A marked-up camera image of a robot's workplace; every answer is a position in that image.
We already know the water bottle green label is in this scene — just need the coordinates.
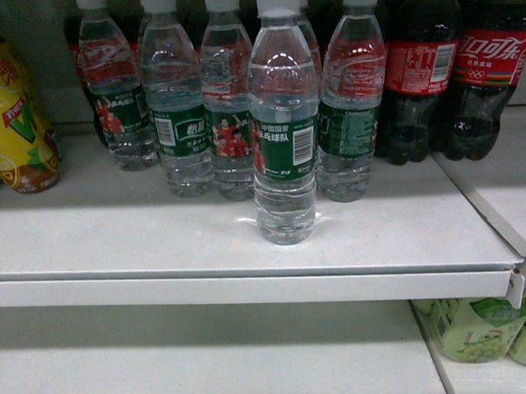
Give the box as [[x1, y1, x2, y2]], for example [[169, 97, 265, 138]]
[[248, 0, 319, 246]]

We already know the water bottle middle back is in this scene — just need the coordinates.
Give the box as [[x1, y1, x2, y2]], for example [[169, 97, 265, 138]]
[[201, 0, 254, 201]]

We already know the white metal shelf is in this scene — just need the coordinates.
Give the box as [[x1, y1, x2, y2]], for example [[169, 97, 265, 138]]
[[0, 126, 525, 308]]

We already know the water bottle right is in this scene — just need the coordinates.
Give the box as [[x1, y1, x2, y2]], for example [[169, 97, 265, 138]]
[[317, 0, 387, 203]]

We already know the water bottle hidden behind front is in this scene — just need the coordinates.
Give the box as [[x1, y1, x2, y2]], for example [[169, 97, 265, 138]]
[[297, 0, 323, 95]]

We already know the water bottle far left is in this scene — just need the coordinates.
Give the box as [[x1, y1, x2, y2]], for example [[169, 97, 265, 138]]
[[75, 0, 159, 172]]

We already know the adjacent white shelf right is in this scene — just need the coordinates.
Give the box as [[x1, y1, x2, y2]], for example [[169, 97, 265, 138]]
[[429, 102, 526, 308]]

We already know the cola bottle red label left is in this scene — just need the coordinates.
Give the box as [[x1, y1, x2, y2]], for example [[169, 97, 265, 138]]
[[377, 0, 461, 166]]

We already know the cola bottle red label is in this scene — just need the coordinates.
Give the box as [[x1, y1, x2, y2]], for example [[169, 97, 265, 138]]
[[377, 0, 461, 166], [441, 0, 526, 160]]

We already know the yellow lemon tea bottle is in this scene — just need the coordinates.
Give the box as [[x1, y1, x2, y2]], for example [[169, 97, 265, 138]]
[[0, 37, 59, 194]]

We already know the green grape juice bottle left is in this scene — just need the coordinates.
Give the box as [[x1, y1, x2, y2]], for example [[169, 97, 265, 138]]
[[411, 297, 526, 363]]

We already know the cola bottle red label right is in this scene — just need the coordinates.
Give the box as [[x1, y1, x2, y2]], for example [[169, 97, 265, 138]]
[[441, 0, 526, 160]]

